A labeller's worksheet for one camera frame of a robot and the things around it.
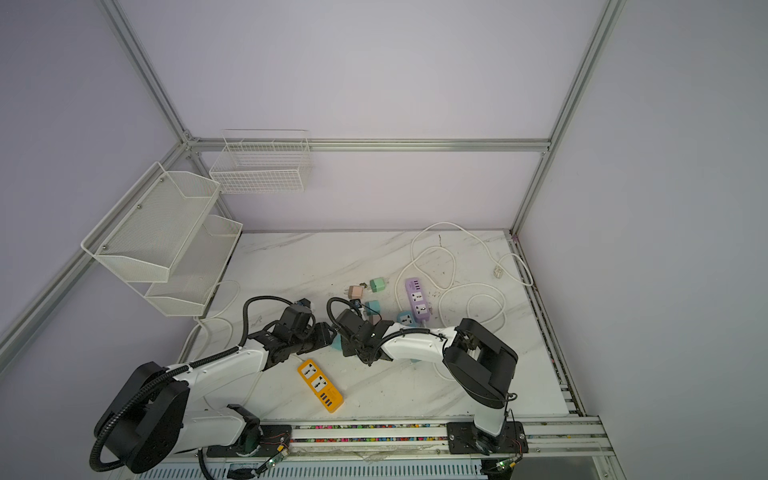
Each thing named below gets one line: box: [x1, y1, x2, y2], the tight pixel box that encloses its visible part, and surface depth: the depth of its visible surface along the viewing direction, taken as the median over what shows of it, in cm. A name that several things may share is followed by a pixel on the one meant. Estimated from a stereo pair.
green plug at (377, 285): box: [370, 278, 385, 293], surface depth 105 cm
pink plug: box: [348, 285, 364, 299], surface depth 103 cm
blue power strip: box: [396, 310, 417, 327], surface depth 96 cm
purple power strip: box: [405, 277, 430, 322], surface depth 100 cm
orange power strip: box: [297, 359, 344, 413], surface depth 82 cm
